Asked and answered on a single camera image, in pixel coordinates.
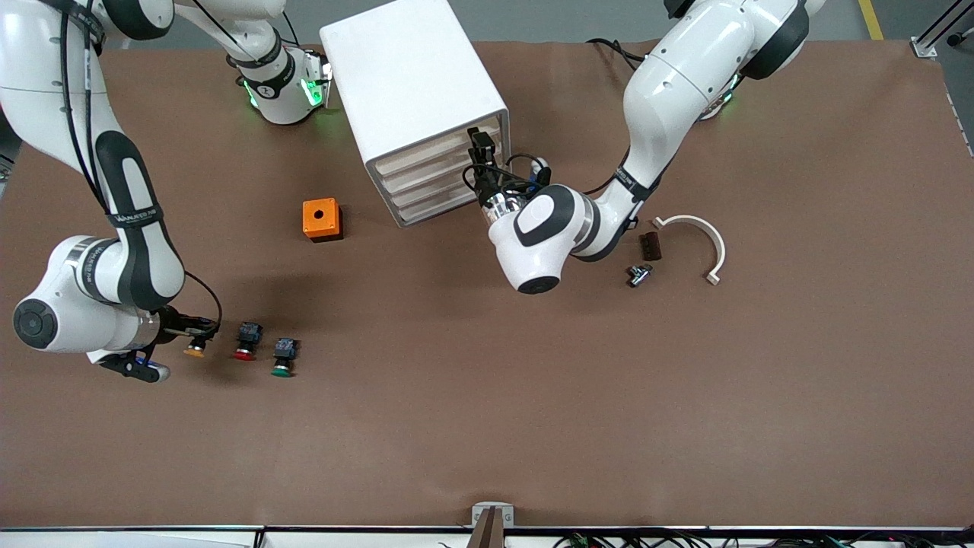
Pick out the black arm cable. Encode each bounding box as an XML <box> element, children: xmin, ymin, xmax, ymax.
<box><xmin>461</xmin><ymin>152</ymin><xmax>550</xmax><ymax>200</ymax></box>
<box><xmin>57</xmin><ymin>0</ymin><xmax>224</xmax><ymax>330</ymax></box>

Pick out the orange button box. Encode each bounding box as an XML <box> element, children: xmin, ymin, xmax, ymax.
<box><xmin>302</xmin><ymin>198</ymin><xmax>343</xmax><ymax>243</ymax></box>

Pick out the green push button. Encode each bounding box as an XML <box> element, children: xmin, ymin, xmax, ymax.
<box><xmin>270</xmin><ymin>337</ymin><xmax>300</xmax><ymax>378</ymax></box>

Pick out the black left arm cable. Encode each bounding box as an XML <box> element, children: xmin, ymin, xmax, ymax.
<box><xmin>461</xmin><ymin>152</ymin><xmax>550</xmax><ymax>200</ymax></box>

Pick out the red push button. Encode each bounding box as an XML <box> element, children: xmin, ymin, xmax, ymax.
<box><xmin>233</xmin><ymin>321</ymin><xmax>265</xmax><ymax>362</ymax></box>

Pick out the white curved plastic arc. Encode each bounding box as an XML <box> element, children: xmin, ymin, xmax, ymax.
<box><xmin>652</xmin><ymin>215</ymin><xmax>727</xmax><ymax>287</ymax></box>

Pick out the grey mount bracket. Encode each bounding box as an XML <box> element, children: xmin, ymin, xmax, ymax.
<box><xmin>471</xmin><ymin>502</ymin><xmax>515</xmax><ymax>529</ymax></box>

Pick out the black base cable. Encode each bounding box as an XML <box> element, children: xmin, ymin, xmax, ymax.
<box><xmin>586</xmin><ymin>37</ymin><xmax>648</xmax><ymax>73</ymax></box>

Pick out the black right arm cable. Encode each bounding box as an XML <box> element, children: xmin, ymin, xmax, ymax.
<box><xmin>57</xmin><ymin>0</ymin><xmax>224</xmax><ymax>330</ymax></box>

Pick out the white table edge rail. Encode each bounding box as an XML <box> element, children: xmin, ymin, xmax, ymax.
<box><xmin>0</xmin><ymin>524</ymin><xmax>974</xmax><ymax>548</ymax></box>

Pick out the aluminium frame profile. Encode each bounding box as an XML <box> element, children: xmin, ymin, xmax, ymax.
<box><xmin>911</xmin><ymin>0</ymin><xmax>974</xmax><ymax>59</ymax></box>

